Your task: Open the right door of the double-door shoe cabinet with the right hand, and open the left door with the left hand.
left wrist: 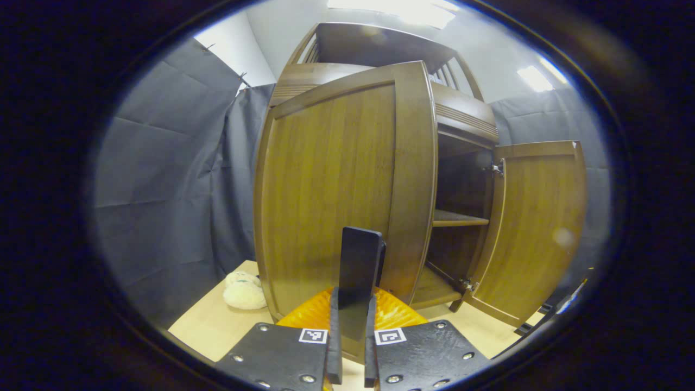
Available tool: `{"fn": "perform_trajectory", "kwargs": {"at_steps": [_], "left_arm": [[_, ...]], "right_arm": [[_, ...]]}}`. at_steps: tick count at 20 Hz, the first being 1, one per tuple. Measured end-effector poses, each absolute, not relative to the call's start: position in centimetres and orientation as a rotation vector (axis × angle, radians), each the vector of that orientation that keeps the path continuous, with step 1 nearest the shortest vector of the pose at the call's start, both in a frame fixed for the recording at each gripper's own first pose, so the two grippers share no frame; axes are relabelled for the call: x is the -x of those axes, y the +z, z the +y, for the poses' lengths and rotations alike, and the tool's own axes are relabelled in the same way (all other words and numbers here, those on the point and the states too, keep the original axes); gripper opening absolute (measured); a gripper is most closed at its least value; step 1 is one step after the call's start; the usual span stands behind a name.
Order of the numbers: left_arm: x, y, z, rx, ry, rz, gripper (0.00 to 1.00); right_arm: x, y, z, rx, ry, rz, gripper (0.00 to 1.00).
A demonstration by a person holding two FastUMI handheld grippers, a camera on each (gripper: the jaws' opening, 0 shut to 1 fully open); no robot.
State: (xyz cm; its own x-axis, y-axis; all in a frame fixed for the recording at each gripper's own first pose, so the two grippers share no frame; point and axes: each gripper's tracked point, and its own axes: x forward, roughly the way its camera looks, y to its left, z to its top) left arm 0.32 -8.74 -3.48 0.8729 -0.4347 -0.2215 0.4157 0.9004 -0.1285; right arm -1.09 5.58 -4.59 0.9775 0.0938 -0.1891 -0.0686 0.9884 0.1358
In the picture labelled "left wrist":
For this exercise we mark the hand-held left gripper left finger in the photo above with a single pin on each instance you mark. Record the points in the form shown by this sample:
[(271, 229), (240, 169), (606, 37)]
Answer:
[(334, 347)]

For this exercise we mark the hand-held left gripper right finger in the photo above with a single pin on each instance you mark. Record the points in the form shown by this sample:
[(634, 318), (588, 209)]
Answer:
[(370, 353)]

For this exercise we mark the wooden shoe cabinet door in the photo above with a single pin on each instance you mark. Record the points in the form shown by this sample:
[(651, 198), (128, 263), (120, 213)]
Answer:
[(326, 190), (537, 233)]

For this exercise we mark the wooden double-door shoe cabinet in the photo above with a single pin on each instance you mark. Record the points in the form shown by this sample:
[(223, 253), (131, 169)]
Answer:
[(374, 46)]

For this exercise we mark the wooden cabinet inner shelf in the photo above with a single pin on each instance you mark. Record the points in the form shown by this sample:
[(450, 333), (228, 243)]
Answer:
[(456, 218)]

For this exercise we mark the cream plush toy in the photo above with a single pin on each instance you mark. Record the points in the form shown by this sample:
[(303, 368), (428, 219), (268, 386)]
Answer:
[(244, 293)]

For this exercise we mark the black table clamp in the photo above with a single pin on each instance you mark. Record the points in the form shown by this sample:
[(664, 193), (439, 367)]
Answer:
[(524, 328)]

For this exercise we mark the black backdrop cloth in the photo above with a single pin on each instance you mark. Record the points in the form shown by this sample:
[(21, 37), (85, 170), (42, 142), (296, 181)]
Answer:
[(157, 190)]

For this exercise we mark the small ceiling light panel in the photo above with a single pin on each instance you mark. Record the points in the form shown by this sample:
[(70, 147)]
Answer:
[(537, 77)]

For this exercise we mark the large ceiling light panel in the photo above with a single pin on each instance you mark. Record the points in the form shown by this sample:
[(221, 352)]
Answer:
[(396, 10)]

